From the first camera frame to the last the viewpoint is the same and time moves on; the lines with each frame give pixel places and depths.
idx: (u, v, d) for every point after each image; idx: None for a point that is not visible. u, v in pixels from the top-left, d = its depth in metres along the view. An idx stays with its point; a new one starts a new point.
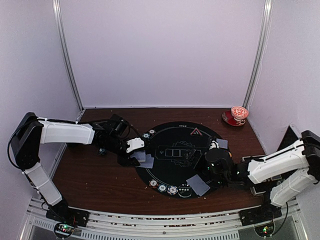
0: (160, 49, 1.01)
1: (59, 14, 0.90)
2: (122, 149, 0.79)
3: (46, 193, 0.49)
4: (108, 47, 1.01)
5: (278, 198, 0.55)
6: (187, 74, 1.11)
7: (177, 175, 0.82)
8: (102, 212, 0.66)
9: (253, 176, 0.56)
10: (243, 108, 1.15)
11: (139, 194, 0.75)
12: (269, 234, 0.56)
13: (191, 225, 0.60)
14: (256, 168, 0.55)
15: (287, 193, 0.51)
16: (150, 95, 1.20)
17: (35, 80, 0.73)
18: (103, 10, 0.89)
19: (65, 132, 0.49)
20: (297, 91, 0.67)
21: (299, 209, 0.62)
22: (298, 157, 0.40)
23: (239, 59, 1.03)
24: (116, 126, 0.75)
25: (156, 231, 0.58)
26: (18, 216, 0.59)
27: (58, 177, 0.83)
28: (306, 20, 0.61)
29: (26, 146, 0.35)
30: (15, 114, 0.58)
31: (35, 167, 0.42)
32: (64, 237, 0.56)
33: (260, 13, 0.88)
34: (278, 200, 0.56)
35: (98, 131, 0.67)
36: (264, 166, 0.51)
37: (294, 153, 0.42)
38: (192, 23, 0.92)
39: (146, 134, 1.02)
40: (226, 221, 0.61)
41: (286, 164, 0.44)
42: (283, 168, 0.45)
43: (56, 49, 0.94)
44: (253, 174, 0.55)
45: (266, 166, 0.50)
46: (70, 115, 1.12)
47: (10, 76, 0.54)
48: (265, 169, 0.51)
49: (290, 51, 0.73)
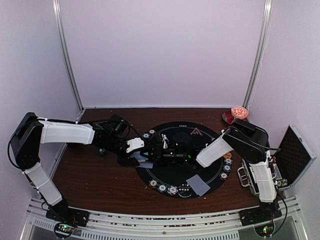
0: (159, 49, 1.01)
1: (59, 14, 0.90)
2: (122, 149, 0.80)
3: (46, 193, 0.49)
4: (108, 47, 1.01)
5: (263, 196, 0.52)
6: (187, 74, 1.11)
7: (177, 175, 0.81)
8: (102, 212, 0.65)
9: (200, 160, 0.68)
10: (243, 108, 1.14)
11: (139, 195, 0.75)
12: (269, 234, 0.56)
13: (191, 225, 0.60)
14: (201, 152, 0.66)
15: (263, 187, 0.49)
16: (150, 95, 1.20)
17: (35, 80, 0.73)
18: (102, 10, 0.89)
19: (65, 133, 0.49)
20: (297, 90, 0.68)
21: (299, 209, 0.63)
22: (222, 139, 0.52)
23: (239, 59, 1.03)
24: (116, 126, 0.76)
25: (156, 231, 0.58)
26: (18, 216, 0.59)
27: (57, 177, 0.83)
28: (306, 20, 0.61)
29: (26, 146, 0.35)
30: (14, 114, 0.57)
31: (35, 166, 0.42)
32: (64, 237, 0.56)
33: (260, 12, 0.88)
34: (268, 198, 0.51)
35: (98, 131, 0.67)
36: (206, 149, 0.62)
37: (219, 137, 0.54)
38: (192, 23, 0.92)
39: (146, 134, 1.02)
40: (226, 221, 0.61)
41: (216, 146, 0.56)
42: (216, 149, 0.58)
43: (56, 49, 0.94)
44: (199, 157, 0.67)
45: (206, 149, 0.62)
46: (70, 115, 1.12)
47: (10, 76, 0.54)
48: (207, 150, 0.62)
49: (291, 51, 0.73)
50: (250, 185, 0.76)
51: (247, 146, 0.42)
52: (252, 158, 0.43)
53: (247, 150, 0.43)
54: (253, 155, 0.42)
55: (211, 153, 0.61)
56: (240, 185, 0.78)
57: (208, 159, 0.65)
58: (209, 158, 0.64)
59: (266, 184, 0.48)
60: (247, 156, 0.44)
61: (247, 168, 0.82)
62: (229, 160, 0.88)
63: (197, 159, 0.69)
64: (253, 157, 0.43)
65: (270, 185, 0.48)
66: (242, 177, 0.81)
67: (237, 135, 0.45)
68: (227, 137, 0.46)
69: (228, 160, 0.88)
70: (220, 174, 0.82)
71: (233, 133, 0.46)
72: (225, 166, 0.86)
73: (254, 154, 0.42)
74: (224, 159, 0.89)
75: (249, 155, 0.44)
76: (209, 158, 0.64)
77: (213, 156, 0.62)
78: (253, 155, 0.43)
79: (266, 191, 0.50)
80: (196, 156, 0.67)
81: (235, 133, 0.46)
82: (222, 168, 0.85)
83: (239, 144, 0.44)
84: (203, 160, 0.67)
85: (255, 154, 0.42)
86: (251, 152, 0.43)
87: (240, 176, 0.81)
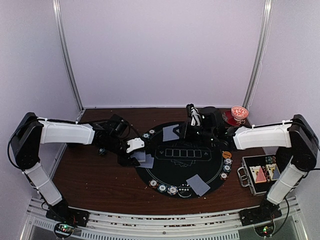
0: (159, 49, 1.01)
1: (59, 14, 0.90)
2: (122, 149, 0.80)
3: (46, 193, 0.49)
4: (108, 47, 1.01)
5: (270, 194, 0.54)
6: (187, 74, 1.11)
7: (177, 175, 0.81)
8: (102, 212, 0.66)
9: (238, 141, 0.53)
10: (243, 108, 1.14)
11: (139, 194, 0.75)
12: (269, 234, 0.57)
13: (191, 225, 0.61)
14: (244, 132, 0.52)
15: (279, 189, 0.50)
16: (150, 95, 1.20)
17: (35, 80, 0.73)
18: (102, 10, 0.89)
19: (65, 133, 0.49)
20: (296, 90, 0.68)
21: (299, 209, 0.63)
22: (283, 131, 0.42)
23: (239, 59, 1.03)
24: (116, 126, 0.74)
25: (156, 231, 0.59)
26: (18, 216, 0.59)
27: (57, 177, 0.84)
28: (306, 21, 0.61)
29: (26, 146, 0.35)
30: (15, 114, 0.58)
31: (35, 167, 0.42)
32: (64, 237, 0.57)
33: (260, 13, 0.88)
34: (275, 198, 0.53)
35: (98, 131, 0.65)
36: (254, 131, 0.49)
37: (281, 127, 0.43)
38: (192, 23, 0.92)
39: (146, 134, 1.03)
40: (226, 221, 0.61)
41: (271, 134, 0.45)
42: (269, 137, 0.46)
43: (56, 49, 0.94)
44: (238, 137, 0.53)
45: (255, 130, 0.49)
46: (70, 115, 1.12)
47: (10, 76, 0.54)
48: (255, 132, 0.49)
49: (291, 51, 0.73)
50: (250, 184, 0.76)
51: (307, 152, 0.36)
52: (303, 165, 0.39)
53: (303, 156, 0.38)
54: (307, 163, 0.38)
55: (258, 138, 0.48)
56: (240, 185, 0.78)
57: (248, 142, 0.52)
58: (252, 142, 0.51)
59: (285, 189, 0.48)
60: (299, 161, 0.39)
61: (247, 168, 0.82)
62: (229, 160, 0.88)
63: (233, 140, 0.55)
64: (304, 164, 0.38)
65: (287, 191, 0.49)
66: (242, 177, 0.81)
67: (304, 134, 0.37)
68: (293, 133, 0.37)
69: (228, 160, 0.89)
70: (220, 174, 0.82)
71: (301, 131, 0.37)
72: (225, 166, 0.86)
73: (309, 161, 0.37)
74: (224, 159, 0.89)
75: (301, 160, 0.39)
76: (251, 141, 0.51)
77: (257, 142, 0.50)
78: (305, 162, 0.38)
79: (277, 192, 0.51)
80: (235, 135, 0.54)
81: (302, 132, 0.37)
82: (222, 168, 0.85)
83: (299, 146, 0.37)
84: (241, 142, 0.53)
85: (309, 162, 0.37)
86: (306, 159, 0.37)
87: (240, 176, 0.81)
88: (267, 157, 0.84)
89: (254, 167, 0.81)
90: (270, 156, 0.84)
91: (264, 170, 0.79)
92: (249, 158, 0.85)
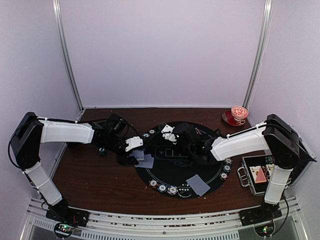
0: (159, 49, 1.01)
1: (59, 14, 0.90)
2: (122, 148, 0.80)
3: (46, 193, 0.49)
4: (108, 46, 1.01)
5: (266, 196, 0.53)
6: (186, 74, 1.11)
7: (177, 175, 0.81)
8: (102, 212, 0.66)
9: (216, 153, 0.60)
10: (243, 108, 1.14)
11: (139, 194, 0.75)
12: (269, 234, 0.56)
13: (191, 225, 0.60)
14: (220, 145, 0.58)
15: (274, 189, 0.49)
16: (150, 95, 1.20)
17: (35, 80, 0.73)
18: (102, 9, 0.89)
19: (65, 132, 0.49)
20: (296, 90, 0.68)
21: (299, 209, 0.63)
22: (255, 137, 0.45)
23: (239, 59, 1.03)
24: (115, 126, 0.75)
25: (156, 231, 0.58)
26: (18, 216, 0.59)
27: (57, 177, 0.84)
28: (306, 20, 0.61)
29: (26, 145, 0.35)
30: (15, 114, 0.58)
31: (35, 166, 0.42)
32: (63, 237, 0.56)
33: (260, 12, 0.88)
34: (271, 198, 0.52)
35: (98, 130, 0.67)
36: (229, 142, 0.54)
37: (253, 133, 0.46)
38: (192, 22, 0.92)
39: (145, 134, 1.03)
40: (227, 221, 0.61)
41: (244, 143, 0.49)
42: (244, 147, 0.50)
43: (56, 49, 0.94)
44: (216, 150, 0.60)
45: (229, 142, 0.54)
46: (70, 115, 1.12)
47: (10, 76, 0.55)
48: (229, 143, 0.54)
49: (291, 50, 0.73)
50: (250, 184, 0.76)
51: (286, 151, 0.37)
52: (286, 163, 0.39)
53: (283, 155, 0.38)
54: (289, 161, 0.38)
55: (234, 148, 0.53)
56: (240, 185, 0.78)
57: (225, 153, 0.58)
58: (229, 152, 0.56)
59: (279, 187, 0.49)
60: (281, 161, 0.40)
61: (246, 168, 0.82)
62: (229, 160, 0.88)
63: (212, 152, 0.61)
64: (286, 162, 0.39)
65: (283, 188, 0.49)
66: (242, 177, 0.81)
67: (279, 135, 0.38)
68: (270, 137, 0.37)
69: (228, 160, 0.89)
70: (220, 174, 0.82)
71: (276, 132, 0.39)
72: (225, 166, 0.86)
73: (291, 158, 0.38)
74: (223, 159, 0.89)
75: (282, 159, 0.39)
76: (228, 152, 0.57)
77: (233, 151, 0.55)
78: (287, 161, 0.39)
79: (273, 192, 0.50)
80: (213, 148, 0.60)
81: (277, 133, 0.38)
82: (222, 168, 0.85)
83: (277, 146, 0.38)
84: (219, 153, 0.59)
85: (291, 159, 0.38)
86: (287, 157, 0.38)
87: (240, 176, 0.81)
88: (267, 157, 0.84)
89: (254, 167, 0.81)
90: (270, 156, 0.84)
91: (264, 170, 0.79)
92: (249, 158, 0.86)
